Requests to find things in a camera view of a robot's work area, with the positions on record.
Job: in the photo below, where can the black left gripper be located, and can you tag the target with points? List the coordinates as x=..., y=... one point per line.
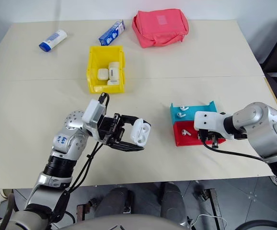
x=108, y=130

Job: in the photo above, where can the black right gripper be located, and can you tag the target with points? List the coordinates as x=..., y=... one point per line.
x=208, y=136

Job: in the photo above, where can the white earbud case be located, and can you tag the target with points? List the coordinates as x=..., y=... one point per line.
x=113, y=82
x=137, y=131
x=114, y=70
x=102, y=74

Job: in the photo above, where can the white earbud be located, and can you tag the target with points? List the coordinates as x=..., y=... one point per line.
x=184, y=108
x=181, y=115
x=186, y=133

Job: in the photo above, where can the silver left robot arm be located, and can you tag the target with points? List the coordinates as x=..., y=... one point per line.
x=64, y=143

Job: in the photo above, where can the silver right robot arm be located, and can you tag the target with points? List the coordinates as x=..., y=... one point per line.
x=263, y=134

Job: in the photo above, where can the closed white earbud case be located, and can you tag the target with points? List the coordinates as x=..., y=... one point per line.
x=102, y=74
x=114, y=70
x=113, y=82

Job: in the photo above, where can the yellow plastic bin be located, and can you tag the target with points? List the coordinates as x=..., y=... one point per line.
x=94, y=60

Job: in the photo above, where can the red plastic tray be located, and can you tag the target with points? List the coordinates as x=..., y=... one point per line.
x=188, y=141

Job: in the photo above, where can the teal plastic tray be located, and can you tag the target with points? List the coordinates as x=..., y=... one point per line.
x=188, y=115

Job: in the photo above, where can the dark rounded robot leg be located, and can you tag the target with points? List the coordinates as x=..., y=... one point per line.
x=173, y=203
x=113, y=203

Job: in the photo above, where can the blue white milk carton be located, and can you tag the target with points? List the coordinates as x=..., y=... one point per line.
x=111, y=33

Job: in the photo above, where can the pink fabric pouch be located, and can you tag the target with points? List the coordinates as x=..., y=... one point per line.
x=162, y=28

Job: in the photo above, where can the white tube blue cap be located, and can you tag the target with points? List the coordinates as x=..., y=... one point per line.
x=53, y=40

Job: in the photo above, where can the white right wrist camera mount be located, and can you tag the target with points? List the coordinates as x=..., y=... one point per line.
x=208, y=119

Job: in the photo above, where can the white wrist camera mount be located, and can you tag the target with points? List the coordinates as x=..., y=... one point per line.
x=208, y=119
x=91, y=115

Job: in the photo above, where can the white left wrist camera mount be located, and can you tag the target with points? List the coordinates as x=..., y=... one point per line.
x=91, y=115

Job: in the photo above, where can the rusty metal floor frame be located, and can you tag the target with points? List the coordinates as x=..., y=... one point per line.
x=212, y=206

